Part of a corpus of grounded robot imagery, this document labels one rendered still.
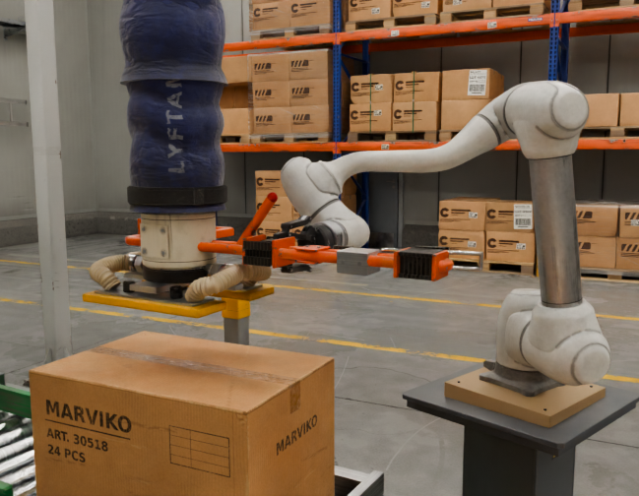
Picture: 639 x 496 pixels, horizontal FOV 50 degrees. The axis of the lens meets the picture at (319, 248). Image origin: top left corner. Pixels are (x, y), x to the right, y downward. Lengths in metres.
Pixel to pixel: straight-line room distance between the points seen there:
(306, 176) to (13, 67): 10.86
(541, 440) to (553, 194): 0.60
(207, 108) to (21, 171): 10.88
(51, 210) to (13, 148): 7.79
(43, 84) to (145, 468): 3.28
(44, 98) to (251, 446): 3.41
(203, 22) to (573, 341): 1.13
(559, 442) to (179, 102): 1.19
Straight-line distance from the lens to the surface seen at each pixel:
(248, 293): 1.58
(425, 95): 8.83
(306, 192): 1.73
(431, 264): 1.28
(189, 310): 1.44
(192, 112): 1.52
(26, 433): 2.52
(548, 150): 1.71
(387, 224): 10.31
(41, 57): 4.54
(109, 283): 1.64
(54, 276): 4.56
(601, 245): 8.39
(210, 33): 1.55
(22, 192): 12.37
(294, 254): 1.41
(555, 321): 1.79
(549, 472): 2.10
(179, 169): 1.51
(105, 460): 1.65
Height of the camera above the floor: 1.44
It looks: 8 degrees down
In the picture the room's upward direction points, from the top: straight up
